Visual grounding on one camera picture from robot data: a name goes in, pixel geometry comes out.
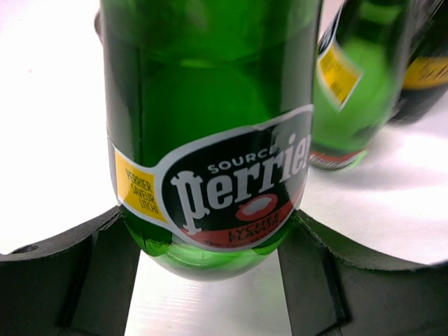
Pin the black yellow can right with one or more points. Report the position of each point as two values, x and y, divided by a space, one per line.
426 75

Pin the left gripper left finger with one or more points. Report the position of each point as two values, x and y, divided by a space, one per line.
79 282

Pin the green bottle yellow label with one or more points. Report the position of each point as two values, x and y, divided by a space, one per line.
360 67

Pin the perrier lychee green bottle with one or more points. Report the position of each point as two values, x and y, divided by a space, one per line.
209 120

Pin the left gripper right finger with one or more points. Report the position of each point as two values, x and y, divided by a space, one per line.
336 286

